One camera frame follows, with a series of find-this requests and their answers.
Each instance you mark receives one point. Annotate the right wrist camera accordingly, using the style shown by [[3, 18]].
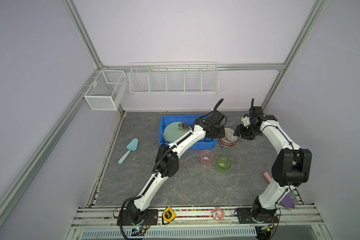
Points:
[[246, 120]]

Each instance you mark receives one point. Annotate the pink transparent cup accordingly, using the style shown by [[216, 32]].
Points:
[[206, 158]]

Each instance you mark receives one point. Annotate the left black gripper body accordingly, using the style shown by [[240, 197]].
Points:
[[219, 133]]

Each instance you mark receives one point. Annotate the green transparent cup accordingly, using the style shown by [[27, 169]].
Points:
[[223, 164]]

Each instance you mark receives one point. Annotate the white wire shelf basket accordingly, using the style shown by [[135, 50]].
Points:
[[149, 78]]

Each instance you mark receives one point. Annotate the white mesh box basket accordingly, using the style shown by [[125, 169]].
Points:
[[107, 90]]

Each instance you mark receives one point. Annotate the blue plastic bin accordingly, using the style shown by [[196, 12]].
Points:
[[188, 119]]

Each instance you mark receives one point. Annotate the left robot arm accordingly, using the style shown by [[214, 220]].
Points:
[[167, 161]]

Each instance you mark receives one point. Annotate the light green flower plate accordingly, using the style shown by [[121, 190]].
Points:
[[175, 130]]

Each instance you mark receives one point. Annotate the pink patterned bowl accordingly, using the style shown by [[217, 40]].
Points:
[[229, 137]]

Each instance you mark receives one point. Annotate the purple pink spatula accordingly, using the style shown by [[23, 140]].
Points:
[[287, 201]]

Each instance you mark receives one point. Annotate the white vent grille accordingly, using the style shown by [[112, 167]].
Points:
[[172, 233]]

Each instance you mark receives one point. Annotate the stacked patterned bowls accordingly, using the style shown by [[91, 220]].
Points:
[[227, 145]]

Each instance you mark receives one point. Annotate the yellow tape measure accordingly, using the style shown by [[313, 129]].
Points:
[[168, 216]]

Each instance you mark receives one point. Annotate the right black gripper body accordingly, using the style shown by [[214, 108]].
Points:
[[247, 133]]

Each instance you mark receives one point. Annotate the pink toy figure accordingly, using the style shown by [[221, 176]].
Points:
[[218, 214]]

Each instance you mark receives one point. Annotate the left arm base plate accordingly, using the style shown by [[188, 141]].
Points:
[[147, 217]]

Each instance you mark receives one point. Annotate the teal spatula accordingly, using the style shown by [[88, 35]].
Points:
[[131, 147]]

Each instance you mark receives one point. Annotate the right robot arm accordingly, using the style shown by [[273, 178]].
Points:
[[290, 169]]

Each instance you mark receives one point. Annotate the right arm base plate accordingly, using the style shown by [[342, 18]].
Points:
[[248, 215]]

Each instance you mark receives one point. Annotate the aluminium front rail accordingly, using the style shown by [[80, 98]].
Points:
[[198, 216]]

